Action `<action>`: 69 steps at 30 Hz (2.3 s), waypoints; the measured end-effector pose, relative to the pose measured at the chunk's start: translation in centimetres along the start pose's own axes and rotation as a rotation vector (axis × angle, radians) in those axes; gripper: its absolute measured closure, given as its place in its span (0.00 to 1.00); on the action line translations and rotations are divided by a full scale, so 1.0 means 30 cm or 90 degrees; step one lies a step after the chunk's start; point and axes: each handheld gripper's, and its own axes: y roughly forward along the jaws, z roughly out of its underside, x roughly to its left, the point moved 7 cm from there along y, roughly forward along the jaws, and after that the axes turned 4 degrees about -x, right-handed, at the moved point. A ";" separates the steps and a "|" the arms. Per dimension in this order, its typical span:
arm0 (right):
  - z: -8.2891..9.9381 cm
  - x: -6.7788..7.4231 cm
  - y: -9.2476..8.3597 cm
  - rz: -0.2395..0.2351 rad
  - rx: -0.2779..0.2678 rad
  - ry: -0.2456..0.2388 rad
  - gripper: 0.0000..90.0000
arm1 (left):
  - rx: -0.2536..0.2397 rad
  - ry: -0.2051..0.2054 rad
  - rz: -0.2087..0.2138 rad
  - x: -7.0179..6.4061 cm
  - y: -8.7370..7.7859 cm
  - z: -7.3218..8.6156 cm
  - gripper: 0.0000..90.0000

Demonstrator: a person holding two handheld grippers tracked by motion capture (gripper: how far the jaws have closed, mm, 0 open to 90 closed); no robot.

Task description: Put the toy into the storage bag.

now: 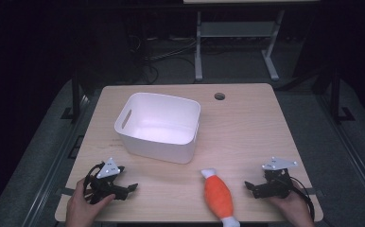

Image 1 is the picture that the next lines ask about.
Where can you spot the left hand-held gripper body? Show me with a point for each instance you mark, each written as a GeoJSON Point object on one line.
{"type": "Point", "coordinates": [103, 186]}

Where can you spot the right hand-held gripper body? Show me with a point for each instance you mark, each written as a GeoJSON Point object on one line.
{"type": "Point", "coordinates": [275, 187]}

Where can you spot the orange plush toy white ends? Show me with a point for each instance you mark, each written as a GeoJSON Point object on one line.
{"type": "Point", "coordinates": [218, 196]}

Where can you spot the white plastic bin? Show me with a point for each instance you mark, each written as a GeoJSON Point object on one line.
{"type": "Point", "coordinates": [158, 126]}

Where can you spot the person's right hand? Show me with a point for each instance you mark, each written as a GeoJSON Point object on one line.
{"type": "Point", "coordinates": [292, 209]}

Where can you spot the person's left hand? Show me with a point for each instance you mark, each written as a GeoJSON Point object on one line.
{"type": "Point", "coordinates": [81, 209]}

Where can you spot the black metal stand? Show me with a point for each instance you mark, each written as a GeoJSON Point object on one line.
{"type": "Point", "coordinates": [336, 94]}
{"type": "Point", "coordinates": [75, 94]}

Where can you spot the white metal desk frame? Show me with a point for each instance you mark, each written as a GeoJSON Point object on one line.
{"type": "Point", "coordinates": [234, 30]}

